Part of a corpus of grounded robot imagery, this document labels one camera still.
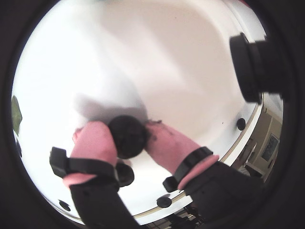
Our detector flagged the black camera module with board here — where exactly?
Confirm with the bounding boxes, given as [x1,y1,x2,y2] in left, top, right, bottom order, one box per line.
[229,32,286,104]

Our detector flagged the green leaf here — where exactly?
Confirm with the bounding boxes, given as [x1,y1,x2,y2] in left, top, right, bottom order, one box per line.
[11,95,23,132]

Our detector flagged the pink padded gripper finger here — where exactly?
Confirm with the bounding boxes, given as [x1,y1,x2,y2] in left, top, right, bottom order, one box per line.
[49,120,141,226]
[144,120,266,218]

